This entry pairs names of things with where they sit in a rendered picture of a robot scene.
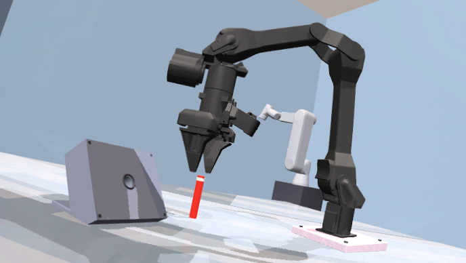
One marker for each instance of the red peg with white band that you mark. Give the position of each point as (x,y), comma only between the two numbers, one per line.
(197,196)

